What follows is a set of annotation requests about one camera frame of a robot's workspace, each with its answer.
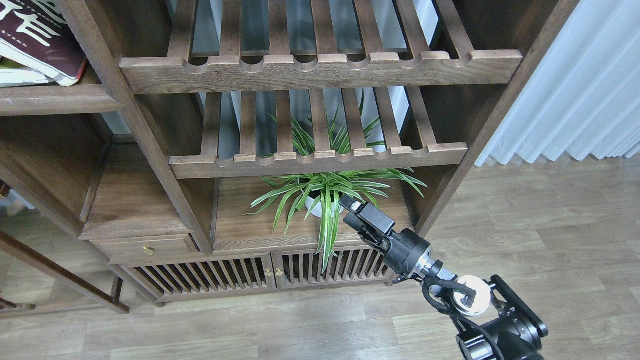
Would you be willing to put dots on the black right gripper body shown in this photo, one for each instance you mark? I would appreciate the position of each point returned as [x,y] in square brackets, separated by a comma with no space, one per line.
[406,252]

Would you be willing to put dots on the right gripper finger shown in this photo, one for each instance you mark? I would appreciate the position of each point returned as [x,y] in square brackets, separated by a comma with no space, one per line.
[352,205]
[357,225]

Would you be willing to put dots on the dark red book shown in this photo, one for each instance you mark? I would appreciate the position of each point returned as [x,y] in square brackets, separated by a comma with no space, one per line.
[34,34]

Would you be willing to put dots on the yellow-green cover book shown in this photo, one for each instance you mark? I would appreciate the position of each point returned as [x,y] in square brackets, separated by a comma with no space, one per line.
[13,74]

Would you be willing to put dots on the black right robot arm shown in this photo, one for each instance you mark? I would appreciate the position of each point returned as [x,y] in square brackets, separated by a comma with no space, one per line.
[493,322]

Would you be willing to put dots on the white plant pot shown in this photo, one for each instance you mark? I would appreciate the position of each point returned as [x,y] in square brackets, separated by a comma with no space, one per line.
[315,207]

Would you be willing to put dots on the green spider plant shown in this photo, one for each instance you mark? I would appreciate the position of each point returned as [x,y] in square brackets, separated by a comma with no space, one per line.
[322,190]

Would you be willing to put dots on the dark wooden bookshelf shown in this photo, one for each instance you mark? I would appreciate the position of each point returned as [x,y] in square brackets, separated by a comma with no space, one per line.
[163,146]

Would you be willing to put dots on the brass drawer knob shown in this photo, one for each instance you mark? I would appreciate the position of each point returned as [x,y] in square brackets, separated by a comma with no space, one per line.
[147,250]

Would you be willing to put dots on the white curtain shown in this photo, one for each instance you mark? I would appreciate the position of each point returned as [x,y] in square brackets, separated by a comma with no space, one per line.
[583,99]

